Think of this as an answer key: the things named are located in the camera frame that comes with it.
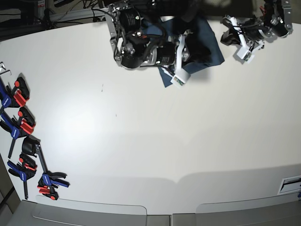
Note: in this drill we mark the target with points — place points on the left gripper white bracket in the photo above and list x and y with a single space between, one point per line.
245 35

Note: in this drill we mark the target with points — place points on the blue T-shirt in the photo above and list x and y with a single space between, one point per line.
211 47

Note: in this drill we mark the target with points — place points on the grey chair backrest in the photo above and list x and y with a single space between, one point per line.
33 214
281 210

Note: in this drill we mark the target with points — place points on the blue red bar clamp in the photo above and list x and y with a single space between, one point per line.
22 127
15 97
25 170
49 181

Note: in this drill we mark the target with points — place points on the black hex key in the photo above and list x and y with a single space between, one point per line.
3 69

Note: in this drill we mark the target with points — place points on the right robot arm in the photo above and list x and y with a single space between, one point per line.
124 20

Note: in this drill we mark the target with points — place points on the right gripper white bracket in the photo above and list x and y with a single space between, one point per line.
198 53

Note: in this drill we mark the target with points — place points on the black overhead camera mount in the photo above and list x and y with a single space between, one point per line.
189 9

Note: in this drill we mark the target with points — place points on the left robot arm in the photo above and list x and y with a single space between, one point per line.
275 20

